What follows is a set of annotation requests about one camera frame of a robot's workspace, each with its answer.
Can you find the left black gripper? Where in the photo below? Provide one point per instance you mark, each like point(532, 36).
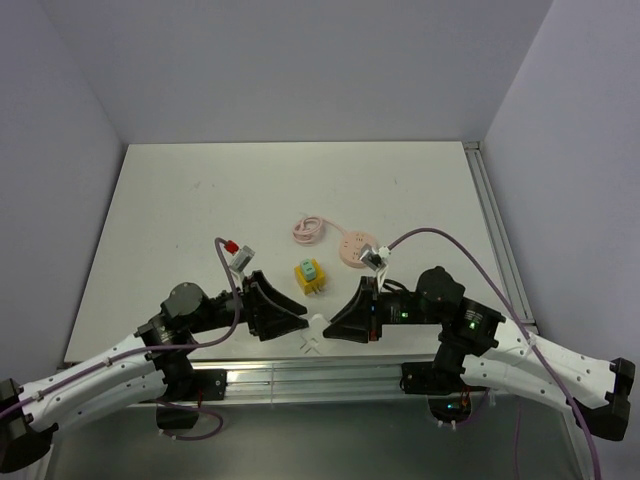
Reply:
point(256, 291)

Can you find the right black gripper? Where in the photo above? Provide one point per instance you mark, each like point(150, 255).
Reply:
point(355, 320)

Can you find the yellow cube socket adapter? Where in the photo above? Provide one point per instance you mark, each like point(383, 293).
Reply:
point(315, 286)

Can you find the white plug adapter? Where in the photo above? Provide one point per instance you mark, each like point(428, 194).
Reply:
point(313, 341)

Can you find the green plug adapter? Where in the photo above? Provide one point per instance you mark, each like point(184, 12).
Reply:
point(308, 270)

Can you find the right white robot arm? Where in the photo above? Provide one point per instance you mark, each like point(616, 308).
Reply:
point(481, 348)

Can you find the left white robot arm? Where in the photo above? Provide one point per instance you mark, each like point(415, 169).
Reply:
point(29, 420)

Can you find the pink round power strip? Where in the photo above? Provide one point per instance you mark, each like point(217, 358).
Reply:
point(351, 245)

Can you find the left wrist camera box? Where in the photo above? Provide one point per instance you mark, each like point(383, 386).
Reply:
point(240, 261)

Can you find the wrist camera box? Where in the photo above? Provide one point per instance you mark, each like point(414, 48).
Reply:
point(377, 260)
point(240, 261)

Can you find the aluminium front rail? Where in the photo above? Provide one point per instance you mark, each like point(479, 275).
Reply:
point(303, 380)

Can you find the aluminium rail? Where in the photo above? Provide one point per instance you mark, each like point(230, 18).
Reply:
point(303, 380)
point(508, 270)

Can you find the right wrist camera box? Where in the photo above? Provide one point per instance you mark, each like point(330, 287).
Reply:
point(377, 260)

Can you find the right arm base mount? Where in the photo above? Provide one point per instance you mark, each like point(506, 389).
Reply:
point(451, 402)

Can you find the aluminium right rail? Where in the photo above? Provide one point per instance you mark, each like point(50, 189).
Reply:
point(508, 270)

